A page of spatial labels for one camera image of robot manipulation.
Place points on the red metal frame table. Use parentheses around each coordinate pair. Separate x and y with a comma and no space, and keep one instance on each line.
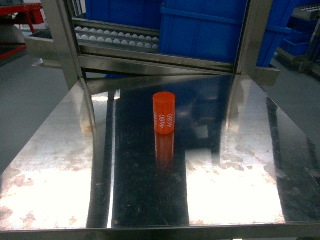
(13,14)

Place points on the small blue bin right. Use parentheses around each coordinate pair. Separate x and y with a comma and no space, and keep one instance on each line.
(296,45)

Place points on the large blue plastic crate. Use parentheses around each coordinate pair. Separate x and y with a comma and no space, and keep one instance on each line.
(211,29)

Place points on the stainless steel roller rack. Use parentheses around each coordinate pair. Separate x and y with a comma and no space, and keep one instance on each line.
(78,46)

